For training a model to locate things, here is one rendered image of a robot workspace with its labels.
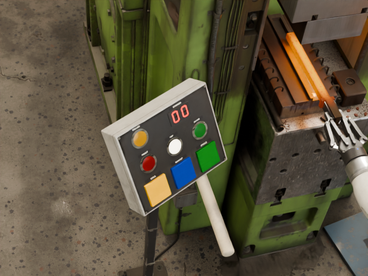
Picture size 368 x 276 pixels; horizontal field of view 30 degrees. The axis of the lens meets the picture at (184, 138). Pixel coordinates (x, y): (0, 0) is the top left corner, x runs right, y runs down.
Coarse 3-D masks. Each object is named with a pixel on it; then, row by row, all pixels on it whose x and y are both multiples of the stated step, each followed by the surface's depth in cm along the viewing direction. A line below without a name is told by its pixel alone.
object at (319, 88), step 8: (288, 40) 244; (296, 40) 242; (296, 48) 240; (296, 56) 240; (304, 56) 237; (304, 64) 235; (304, 72) 235; (312, 72) 232; (312, 80) 230; (320, 80) 230; (320, 88) 228; (320, 96) 226; (328, 96) 225; (320, 104) 225; (328, 104) 222; (336, 112) 220; (336, 120) 220
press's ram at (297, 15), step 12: (288, 0) 198; (300, 0) 192; (312, 0) 193; (324, 0) 195; (336, 0) 196; (348, 0) 197; (360, 0) 199; (288, 12) 199; (300, 12) 196; (312, 12) 197; (324, 12) 199; (336, 12) 200; (348, 12) 202; (360, 12) 203
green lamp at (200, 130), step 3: (201, 123) 207; (198, 126) 206; (201, 126) 207; (204, 126) 208; (195, 129) 206; (198, 129) 206; (201, 129) 207; (204, 129) 208; (195, 132) 206; (198, 132) 207; (201, 132) 207; (204, 132) 208; (195, 135) 206; (198, 135) 207; (201, 135) 208
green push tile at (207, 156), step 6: (210, 144) 210; (198, 150) 209; (204, 150) 209; (210, 150) 211; (216, 150) 212; (198, 156) 209; (204, 156) 210; (210, 156) 212; (216, 156) 213; (198, 162) 210; (204, 162) 211; (210, 162) 212; (216, 162) 214; (204, 168) 211
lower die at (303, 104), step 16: (272, 16) 254; (272, 32) 251; (272, 48) 245; (304, 48) 246; (256, 64) 247; (272, 64) 242; (288, 64) 241; (272, 80) 237; (288, 80) 236; (288, 96) 233; (304, 96) 232; (336, 96) 234; (288, 112) 233; (304, 112) 236
